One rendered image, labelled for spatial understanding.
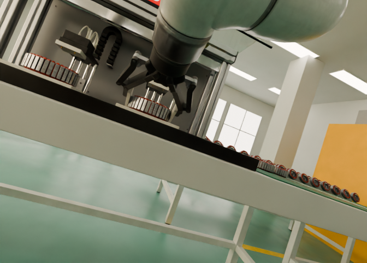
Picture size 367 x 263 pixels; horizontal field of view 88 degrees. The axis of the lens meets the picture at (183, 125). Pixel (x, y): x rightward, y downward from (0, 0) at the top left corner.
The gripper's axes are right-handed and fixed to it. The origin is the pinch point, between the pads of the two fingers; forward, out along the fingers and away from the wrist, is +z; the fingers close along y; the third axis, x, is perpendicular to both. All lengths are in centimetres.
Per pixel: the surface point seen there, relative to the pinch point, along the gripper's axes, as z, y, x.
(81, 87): 10.5, 21.0, -5.4
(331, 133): 147, -319, -196
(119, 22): -2.7, 17.4, -23.3
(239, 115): 481, -350, -459
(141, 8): -5.7, 13.2, -30.1
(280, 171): 24, -67, -10
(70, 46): -1.9, 23.8, -7.3
